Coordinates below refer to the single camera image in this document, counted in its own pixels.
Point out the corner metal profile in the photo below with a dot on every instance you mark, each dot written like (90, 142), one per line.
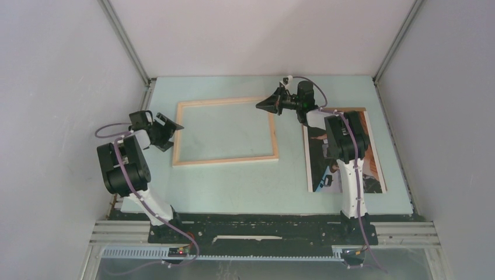
(115, 22)
(398, 39)

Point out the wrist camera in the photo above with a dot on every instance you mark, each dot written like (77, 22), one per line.
(140, 120)
(305, 93)

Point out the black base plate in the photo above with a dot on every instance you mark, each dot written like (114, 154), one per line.
(285, 248)

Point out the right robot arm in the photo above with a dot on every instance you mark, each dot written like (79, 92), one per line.
(347, 141)

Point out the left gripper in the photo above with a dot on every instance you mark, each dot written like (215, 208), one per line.
(168, 129)

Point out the white cable duct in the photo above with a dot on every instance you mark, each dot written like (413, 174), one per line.
(163, 253)

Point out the right corner metal profile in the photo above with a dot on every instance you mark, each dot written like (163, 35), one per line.
(398, 39)

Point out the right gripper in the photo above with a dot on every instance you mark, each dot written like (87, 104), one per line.
(274, 104)

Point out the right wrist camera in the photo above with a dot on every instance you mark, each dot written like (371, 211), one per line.
(305, 93)

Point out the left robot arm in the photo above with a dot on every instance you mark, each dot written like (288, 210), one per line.
(125, 170)

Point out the left corner metal profile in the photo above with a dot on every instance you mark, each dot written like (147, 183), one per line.
(115, 22)

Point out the aluminium rail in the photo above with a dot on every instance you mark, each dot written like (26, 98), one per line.
(415, 235)

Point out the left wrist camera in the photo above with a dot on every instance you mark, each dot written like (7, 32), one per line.
(140, 120)

